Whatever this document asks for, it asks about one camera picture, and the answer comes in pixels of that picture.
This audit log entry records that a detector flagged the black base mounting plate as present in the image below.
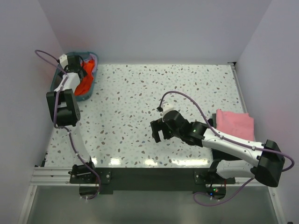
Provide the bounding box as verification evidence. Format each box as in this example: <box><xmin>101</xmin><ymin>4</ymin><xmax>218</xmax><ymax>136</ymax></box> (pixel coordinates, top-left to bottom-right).
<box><xmin>68</xmin><ymin>165</ymin><xmax>235</xmax><ymax>196</ymax></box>

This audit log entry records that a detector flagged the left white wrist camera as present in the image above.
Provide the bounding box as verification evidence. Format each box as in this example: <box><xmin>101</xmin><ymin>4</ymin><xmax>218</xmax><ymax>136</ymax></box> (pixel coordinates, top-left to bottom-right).
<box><xmin>58</xmin><ymin>54</ymin><xmax>68</xmax><ymax>69</ymax></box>

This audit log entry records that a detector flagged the black folded t shirt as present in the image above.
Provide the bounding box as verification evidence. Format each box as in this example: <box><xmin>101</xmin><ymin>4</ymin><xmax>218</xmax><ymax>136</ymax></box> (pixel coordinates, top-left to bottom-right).
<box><xmin>209</xmin><ymin>113</ymin><xmax>241</xmax><ymax>161</ymax></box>

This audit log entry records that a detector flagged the purple cable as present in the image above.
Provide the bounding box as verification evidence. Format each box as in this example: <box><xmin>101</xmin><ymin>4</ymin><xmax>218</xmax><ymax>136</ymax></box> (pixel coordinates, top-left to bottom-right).
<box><xmin>34</xmin><ymin>49</ymin><xmax>102</xmax><ymax>199</ymax></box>
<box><xmin>156</xmin><ymin>91</ymin><xmax>295</xmax><ymax>207</ymax></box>

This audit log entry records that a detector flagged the pink folded t shirt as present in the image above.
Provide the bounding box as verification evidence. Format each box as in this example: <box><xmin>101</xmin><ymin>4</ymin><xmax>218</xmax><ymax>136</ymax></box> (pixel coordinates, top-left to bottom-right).
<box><xmin>216</xmin><ymin>109</ymin><xmax>255</xmax><ymax>141</ymax></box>

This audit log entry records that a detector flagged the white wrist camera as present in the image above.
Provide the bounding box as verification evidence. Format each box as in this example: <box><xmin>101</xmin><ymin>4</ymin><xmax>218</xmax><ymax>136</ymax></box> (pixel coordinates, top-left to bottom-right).
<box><xmin>58</xmin><ymin>54</ymin><xmax>68</xmax><ymax>69</ymax></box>
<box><xmin>162</xmin><ymin>103</ymin><xmax>174</xmax><ymax>117</ymax></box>

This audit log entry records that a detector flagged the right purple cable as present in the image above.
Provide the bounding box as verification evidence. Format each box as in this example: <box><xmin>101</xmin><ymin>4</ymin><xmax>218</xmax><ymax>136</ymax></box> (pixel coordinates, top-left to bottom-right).
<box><xmin>156</xmin><ymin>91</ymin><xmax>295</xmax><ymax>207</ymax></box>

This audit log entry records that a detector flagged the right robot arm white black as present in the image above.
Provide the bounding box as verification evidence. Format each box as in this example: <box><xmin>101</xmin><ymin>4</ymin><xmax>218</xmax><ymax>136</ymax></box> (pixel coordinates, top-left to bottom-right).
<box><xmin>150</xmin><ymin>110</ymin><xmax>285</xmax><ymax>188</ymax></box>

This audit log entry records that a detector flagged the orange t shirt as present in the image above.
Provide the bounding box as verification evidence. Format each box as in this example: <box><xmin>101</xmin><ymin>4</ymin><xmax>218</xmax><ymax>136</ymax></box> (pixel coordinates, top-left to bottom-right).
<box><xmin>74</xmin><ymin>59</ymin><xmax>95</xmax><ymax>96</ymax></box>

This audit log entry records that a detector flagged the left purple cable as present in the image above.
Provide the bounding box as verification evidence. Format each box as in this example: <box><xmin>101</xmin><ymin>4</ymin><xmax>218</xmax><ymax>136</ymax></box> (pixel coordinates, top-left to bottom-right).
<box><xmin>34</xmin><ymin>49</ymin><xmax>102</xmax><ymax>199</ymax></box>

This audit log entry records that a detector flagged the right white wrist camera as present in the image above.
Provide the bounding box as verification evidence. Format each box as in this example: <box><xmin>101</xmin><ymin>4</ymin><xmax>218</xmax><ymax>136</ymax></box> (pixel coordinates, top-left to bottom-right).
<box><xmin>162</xmin><ymin>103</ymin><xmax>174</xmax><ymax>117</ymax></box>

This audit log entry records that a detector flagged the lilac t shirt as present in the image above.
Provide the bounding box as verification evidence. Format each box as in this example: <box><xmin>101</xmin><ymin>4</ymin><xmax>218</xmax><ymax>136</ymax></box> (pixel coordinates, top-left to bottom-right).
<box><xmin>81</xmin><ymin>54</ymin><xmax>98</xmax><ymax>77</ymax></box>

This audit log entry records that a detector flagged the teal plastic basket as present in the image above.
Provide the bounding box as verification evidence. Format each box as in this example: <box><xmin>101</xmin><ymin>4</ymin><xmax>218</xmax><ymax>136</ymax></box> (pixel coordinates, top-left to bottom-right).
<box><xmin>50</xmin><ymin>51</ymin><xmax>100</xmax><ymax>102</ymax></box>

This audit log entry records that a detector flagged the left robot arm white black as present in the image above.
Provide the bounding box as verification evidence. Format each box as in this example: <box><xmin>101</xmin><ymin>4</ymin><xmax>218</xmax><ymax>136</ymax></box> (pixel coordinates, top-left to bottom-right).
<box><xmin>46</xmin><ymin>54</ymin><xmax>97</xmax><ymax>183</ymax></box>

